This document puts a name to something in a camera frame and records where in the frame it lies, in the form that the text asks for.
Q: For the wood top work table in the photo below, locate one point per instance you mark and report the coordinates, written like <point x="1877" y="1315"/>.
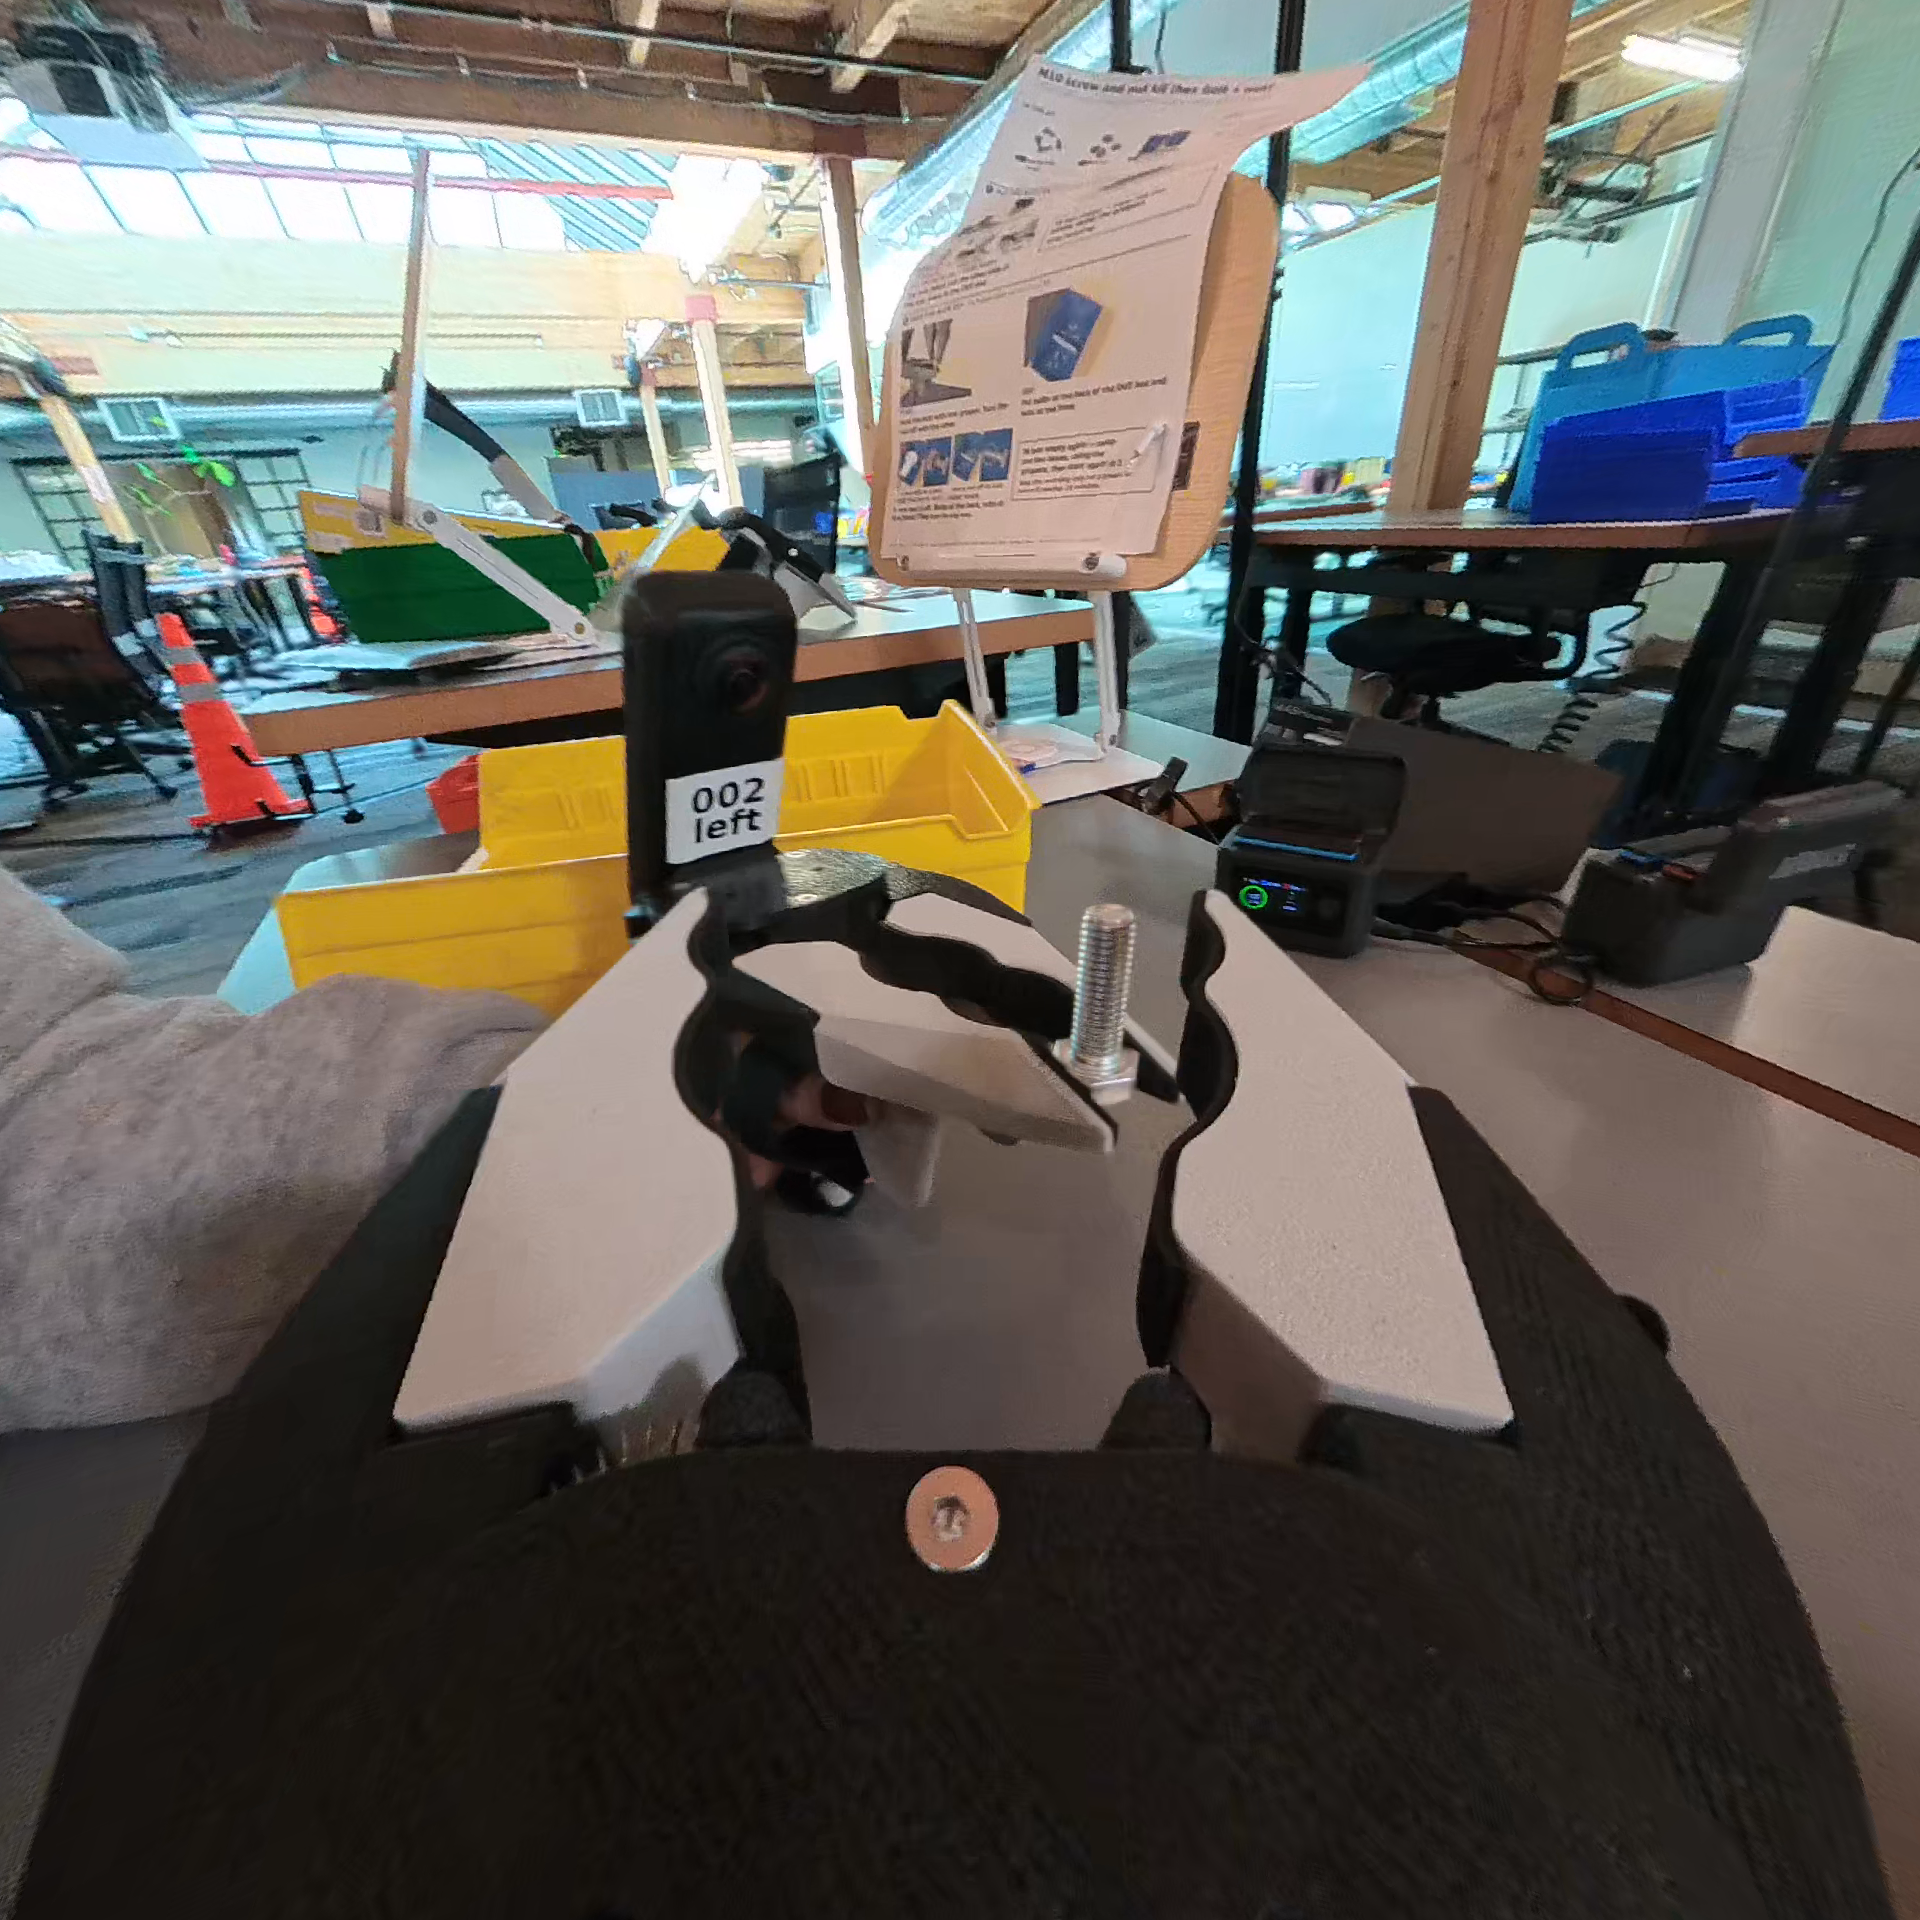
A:
<point x="898" y="636"/>

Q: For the black round stool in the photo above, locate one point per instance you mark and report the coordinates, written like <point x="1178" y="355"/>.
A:
<point x="1426" y="655"/>

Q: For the dark grey charging dock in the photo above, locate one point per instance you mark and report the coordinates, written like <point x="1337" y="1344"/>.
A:
<point x="1652" y="931"/>

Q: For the person's left hand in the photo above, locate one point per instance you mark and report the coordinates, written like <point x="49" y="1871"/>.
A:
<point x="825" y="1108"/>

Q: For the person's grey sleeved left forearm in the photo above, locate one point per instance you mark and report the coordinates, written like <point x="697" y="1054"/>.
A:
<point x="227" y="1170"/>

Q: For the silver hex bolt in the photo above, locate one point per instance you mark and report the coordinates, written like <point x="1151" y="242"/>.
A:
<point x="1101" y="973"/>

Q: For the wooden support post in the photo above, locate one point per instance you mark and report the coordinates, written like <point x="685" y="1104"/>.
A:
<point x="1479" y="227"/>

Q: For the black cardboard box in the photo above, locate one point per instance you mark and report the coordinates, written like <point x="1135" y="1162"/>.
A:
<point x="1500" y="809"/>

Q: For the blue plastic tote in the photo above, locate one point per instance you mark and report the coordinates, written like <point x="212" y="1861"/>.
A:
<point x="1635" y="435"/>

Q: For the yellow plastic bin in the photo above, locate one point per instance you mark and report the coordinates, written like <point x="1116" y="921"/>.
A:
<point x="898" y="795"/>

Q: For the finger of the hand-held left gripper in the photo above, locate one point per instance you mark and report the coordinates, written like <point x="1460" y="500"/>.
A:
<point x="960" y="1078"/>
<point x="1147" y="1067"/>

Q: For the orange traffic cone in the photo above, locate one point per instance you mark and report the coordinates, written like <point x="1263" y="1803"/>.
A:
<point x="227" y="748"/>

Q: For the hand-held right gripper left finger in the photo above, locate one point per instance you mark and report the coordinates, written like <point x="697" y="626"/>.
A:
<point x="570" y="1198"/>

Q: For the black office chair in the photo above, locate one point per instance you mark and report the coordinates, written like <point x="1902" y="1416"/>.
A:
<point x="77" y="673"/>

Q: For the black battery charger case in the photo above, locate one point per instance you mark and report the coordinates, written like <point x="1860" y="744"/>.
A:
<point x="1303" y="900"/>

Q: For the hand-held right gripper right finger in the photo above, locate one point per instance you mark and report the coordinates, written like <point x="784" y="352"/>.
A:
<point x="1322" y="1198"/>

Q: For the green and yellow bin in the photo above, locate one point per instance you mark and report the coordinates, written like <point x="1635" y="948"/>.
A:
<point x="435" y="592"/>

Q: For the black frame wooden desk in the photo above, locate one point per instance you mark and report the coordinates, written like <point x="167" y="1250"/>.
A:
<point x="1500" y="526"/>

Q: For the printed instruction sheet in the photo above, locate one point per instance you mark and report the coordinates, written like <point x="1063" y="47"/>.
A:
<point x="1049" y="300"/>

